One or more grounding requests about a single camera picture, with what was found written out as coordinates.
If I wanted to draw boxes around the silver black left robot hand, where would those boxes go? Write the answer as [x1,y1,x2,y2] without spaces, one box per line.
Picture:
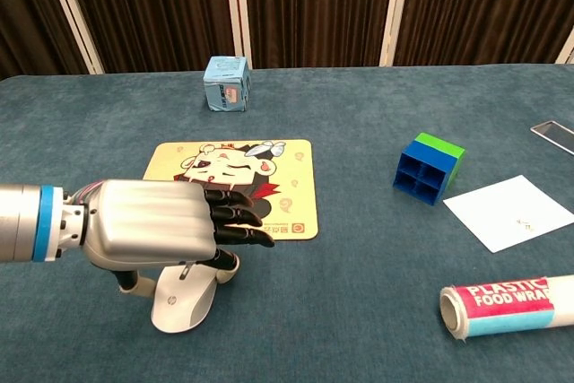
[57,178,275,300]

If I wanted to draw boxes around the white computer mouse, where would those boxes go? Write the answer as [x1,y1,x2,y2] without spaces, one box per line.
[150,260,220,335]

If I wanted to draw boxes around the yellow cartoon mouse pad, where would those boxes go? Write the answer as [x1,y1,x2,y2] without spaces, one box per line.
[142,139,319,241]

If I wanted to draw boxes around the light blue tissue box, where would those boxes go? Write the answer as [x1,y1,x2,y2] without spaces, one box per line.
[202,55,251,113]

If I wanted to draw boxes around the teal table cloth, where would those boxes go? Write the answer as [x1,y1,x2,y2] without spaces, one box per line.
[0,62,574,383]

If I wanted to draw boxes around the dark folding screen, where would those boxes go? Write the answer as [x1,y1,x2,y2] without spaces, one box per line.
[0,0,574,81]

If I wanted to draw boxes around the blue green compartment box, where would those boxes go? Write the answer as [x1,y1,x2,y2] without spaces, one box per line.
[392,132,466,208]

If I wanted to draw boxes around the white paper sheet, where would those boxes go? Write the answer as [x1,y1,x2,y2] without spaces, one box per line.
[442,174,574,254]

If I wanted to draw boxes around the plastic food wrap roll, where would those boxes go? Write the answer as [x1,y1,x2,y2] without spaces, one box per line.
[438,274,574,342]

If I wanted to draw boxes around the clear glass slide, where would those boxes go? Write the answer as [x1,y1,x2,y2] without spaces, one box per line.
[529,120,574,156]

